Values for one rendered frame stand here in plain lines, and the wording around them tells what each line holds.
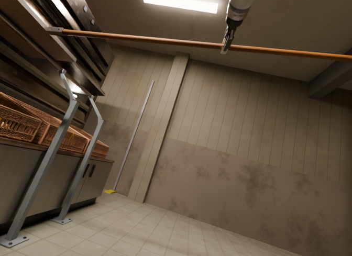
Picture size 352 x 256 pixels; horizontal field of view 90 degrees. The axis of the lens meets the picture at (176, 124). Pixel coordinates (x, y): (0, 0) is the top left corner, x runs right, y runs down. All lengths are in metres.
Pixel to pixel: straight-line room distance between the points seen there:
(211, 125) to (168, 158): 1.11
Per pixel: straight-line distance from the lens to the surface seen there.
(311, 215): 4.11
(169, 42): 1.07
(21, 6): 1.27
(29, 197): 1.53
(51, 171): 1.65
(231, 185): 3.58
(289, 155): 4.01
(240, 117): 3.86
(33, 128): 1.44
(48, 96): 2.20
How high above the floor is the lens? 0.66
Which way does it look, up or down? 15 degrees up
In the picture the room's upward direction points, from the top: 17 degrees clockwise
